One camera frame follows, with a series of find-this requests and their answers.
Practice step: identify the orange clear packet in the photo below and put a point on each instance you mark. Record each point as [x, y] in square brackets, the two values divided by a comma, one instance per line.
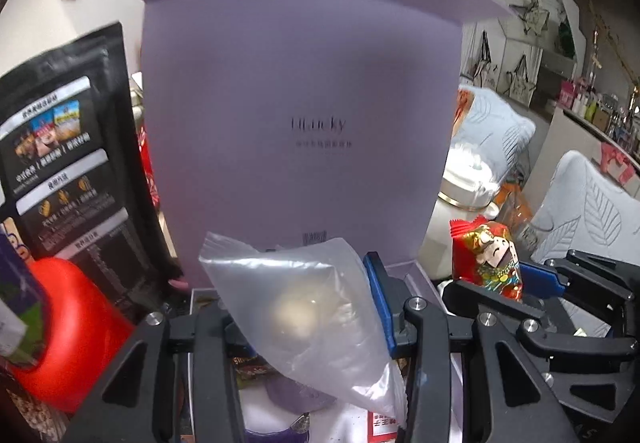
[515, 210]

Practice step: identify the pink ornament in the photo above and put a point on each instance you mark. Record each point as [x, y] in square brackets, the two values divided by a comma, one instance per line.
[617, 160]

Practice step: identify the white counter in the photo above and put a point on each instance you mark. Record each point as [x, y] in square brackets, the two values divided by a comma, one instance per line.
[560, 138]

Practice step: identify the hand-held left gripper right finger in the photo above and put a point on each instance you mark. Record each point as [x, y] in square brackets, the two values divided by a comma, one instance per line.
[377, 303]

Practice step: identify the clear plastic bag with bun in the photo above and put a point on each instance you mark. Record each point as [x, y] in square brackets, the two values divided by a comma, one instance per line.
[300, 308]

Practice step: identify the lavender gift box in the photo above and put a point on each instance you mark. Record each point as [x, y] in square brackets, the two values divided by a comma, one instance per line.
[300, 73]

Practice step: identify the red packaging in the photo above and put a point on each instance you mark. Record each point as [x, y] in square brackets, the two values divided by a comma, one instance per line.
[147, 158]

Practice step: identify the purple embroidered sachet pouch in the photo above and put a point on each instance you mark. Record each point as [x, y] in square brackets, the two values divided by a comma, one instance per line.
[300, 400]

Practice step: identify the red plastic container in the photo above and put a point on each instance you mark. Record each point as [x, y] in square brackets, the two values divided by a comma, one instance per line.
[75, 323]

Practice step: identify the clear jar of nuts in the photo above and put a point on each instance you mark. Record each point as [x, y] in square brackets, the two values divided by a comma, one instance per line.
[25, 405]

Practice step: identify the light blue leaf cushion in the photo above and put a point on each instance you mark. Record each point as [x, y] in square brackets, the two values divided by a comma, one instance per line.
[495, 118]
[585, 208]

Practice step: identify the blue green printed packet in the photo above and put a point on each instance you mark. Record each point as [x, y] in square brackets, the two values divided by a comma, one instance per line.
[20, 313]

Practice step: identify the red figure print snack packet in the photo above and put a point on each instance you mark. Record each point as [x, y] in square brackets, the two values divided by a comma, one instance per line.
[485, 253]

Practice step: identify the row of small bottles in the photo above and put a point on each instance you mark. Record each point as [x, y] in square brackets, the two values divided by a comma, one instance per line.
[595, 108]

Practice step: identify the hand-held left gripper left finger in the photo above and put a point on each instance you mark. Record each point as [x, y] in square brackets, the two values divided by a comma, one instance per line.
[215, 348]

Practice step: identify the white cabinet with star decorations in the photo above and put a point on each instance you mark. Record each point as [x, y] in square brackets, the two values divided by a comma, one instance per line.
[525, 53]

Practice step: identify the black stand-up food pouch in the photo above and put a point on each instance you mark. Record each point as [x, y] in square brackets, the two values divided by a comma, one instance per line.
[65, 173]

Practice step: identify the white pot with gold rim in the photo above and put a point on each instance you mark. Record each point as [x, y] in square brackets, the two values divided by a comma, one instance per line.
[460, 203]

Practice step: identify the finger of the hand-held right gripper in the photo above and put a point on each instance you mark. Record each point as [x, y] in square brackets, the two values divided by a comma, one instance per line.
[500, 298]
[542, 278]

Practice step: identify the brown snack packet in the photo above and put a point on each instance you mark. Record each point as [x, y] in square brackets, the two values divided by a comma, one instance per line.
[250, 368]

